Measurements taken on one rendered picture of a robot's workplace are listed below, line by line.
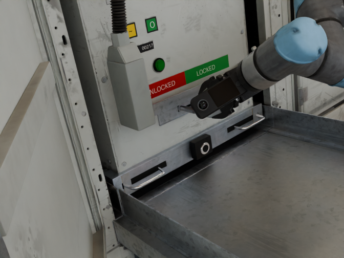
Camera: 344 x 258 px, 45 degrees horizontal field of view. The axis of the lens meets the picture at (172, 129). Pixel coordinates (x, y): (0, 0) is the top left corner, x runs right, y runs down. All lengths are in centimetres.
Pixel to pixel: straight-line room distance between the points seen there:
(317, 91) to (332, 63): 65
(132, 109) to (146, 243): 27
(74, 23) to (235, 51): 47
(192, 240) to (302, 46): 39
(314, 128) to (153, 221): 55
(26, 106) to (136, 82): 36
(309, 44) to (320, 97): 74
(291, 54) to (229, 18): 46
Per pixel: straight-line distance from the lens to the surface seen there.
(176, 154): 107
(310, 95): 139
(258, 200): 95
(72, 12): 91
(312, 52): 71
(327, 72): 78
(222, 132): 117
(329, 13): 86
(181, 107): 105
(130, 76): 82
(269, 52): 74
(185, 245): 81
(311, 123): 120
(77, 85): 84
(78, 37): 92
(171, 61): 102
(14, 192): 38
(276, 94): 128
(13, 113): 50
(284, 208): 93
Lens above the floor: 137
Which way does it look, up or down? 23 degrees down
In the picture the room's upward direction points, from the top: 10 degrees counter-clockwise
